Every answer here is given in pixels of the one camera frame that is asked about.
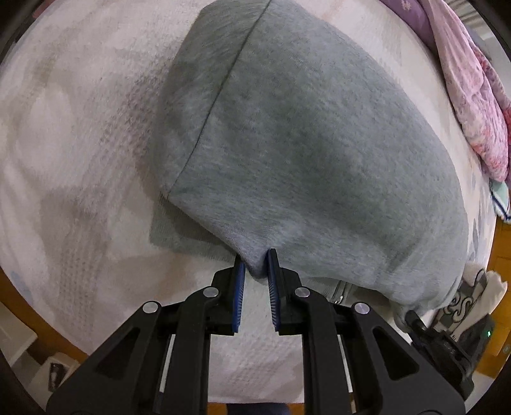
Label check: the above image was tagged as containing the grey sweatshirt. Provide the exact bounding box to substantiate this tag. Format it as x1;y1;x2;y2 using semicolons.
151;1;468;315

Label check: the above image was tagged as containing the white black printed garment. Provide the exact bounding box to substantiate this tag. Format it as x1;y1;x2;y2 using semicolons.
432;262;507;342

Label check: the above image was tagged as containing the white blue trimmed cloth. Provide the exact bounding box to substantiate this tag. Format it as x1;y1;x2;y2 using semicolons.
489;179;511;224

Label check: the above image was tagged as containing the white patterned bed sheet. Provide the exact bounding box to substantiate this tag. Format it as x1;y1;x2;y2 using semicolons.
1;1;495;403

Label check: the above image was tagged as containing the purple pink floral quilt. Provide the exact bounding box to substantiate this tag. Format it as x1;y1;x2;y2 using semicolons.
383;1;510;183

